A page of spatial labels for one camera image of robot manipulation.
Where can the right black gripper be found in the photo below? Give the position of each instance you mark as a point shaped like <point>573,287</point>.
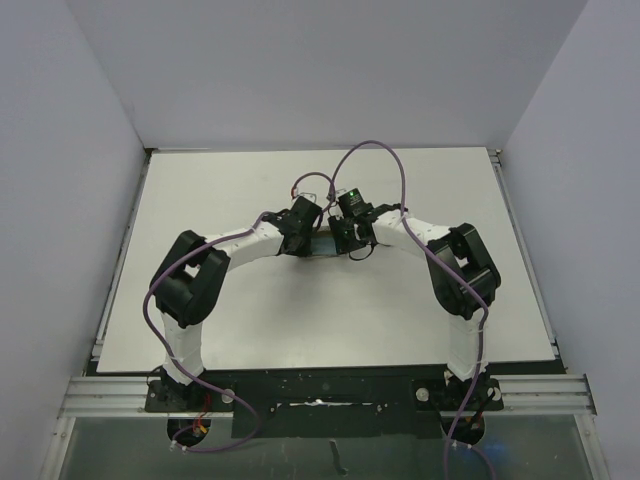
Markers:
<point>344,245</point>

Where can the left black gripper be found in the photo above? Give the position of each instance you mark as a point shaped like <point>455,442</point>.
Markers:
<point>303,249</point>

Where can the patterned glasses case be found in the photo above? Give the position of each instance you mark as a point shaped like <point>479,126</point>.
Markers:
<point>326,231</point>

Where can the blue cleaning cloth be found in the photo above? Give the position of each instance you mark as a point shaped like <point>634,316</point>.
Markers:
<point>323,245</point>

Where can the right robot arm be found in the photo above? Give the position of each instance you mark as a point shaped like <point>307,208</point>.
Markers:
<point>462,273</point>

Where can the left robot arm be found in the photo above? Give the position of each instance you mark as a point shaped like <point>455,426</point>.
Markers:
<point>186,287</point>

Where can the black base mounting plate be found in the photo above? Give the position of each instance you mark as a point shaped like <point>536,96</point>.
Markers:
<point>357,402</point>

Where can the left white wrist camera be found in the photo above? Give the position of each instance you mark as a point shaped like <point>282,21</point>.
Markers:
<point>296,193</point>

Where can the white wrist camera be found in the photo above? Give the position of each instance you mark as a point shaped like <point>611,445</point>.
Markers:
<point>296,193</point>
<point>333,197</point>

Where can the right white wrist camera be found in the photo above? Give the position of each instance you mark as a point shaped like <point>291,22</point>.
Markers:
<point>333,197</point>

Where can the aluminium frame rail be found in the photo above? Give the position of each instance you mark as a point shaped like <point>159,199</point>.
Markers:
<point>521,395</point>

